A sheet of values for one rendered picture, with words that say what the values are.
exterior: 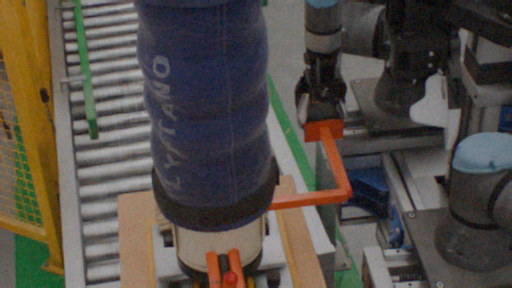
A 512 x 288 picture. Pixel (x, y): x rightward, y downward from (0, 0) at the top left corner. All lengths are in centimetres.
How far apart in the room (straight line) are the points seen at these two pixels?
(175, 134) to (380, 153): 77
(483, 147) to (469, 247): 19
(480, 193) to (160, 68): 58
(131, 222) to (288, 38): 265
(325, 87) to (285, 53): 250
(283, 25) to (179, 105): 318
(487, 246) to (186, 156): 56
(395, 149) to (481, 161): 57
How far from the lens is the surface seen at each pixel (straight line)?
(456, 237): 164
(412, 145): 208
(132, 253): 183
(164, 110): 143
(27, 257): 330
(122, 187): 265
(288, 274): 172
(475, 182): 155
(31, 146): 288
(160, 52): 136
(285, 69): 418
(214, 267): 157
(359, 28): 197
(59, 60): 323
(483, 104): 175
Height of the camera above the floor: 218
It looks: 37 degrees down
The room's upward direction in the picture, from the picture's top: 5 degrees counter-clockwise
